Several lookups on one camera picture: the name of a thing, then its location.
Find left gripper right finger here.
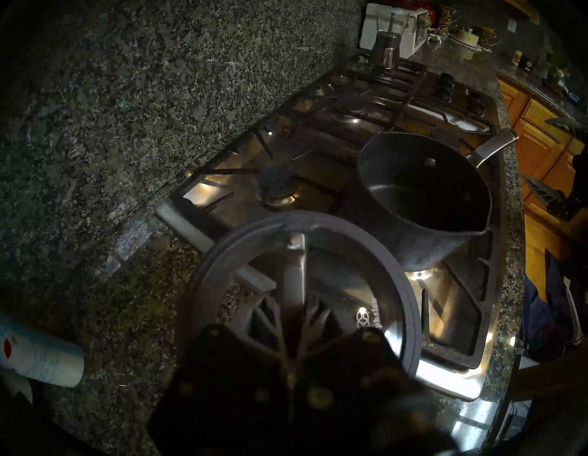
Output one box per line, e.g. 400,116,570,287
296,294,332,361

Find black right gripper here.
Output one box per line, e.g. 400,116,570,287
523,117,588,223

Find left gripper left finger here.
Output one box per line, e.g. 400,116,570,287
250,294,288,368

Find glass pot lid grey rim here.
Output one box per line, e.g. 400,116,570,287
181,211,424,382

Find grey speckled saucepan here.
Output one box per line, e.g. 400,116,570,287
357,129,520,273

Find wooden lower cabinets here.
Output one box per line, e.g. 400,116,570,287
498,76,588,302

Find dark patterned mug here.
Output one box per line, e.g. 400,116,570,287
435,4,461,29

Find glass blender jar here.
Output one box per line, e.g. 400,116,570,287
370,13,402,69

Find stainless gas cooktop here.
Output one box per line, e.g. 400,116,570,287
168,51,503,401

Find white toaster oven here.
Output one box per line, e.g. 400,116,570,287
360,3,430,59

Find leaf print salt canister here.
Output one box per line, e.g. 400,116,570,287
0,310,85,388

